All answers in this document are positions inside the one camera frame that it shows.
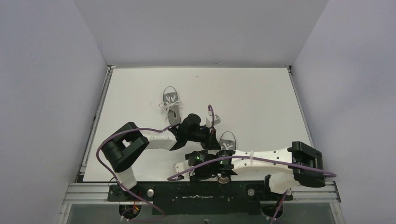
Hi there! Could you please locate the grey canvas sneaker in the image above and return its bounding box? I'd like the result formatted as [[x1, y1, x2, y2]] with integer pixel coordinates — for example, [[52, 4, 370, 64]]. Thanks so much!
[[159, 86, 182, 126], [217, 131, 236, 184]]

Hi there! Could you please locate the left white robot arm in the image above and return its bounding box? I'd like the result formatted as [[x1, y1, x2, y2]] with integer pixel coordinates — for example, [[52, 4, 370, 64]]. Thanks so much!
[[98, 113, 221, 199]]

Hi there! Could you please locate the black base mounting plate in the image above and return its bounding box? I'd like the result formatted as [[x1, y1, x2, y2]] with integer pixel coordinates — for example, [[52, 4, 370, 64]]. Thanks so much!
[[106, 181, 294, 216]]

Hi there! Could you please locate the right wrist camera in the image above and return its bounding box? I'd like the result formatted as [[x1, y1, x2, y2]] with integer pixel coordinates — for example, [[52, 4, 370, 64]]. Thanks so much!
[[173, 160, 190, 179]]

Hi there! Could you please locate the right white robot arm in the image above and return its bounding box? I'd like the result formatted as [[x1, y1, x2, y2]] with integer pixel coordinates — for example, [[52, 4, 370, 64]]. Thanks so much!
[[174, 140, 325, 199]]

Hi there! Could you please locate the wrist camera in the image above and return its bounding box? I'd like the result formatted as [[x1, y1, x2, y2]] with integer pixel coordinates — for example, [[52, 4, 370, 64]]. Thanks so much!
[[205, 114, 221, 128], [173, 160, 190, 179]]

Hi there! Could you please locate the aluminium frame rail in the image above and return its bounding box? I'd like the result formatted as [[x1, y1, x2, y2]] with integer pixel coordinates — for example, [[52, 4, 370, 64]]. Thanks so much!
[[63, 182, 341, 204]]

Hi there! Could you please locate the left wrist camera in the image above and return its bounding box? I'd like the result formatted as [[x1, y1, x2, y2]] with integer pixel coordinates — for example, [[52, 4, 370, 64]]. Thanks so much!
[[205, 114, 221, 128]]

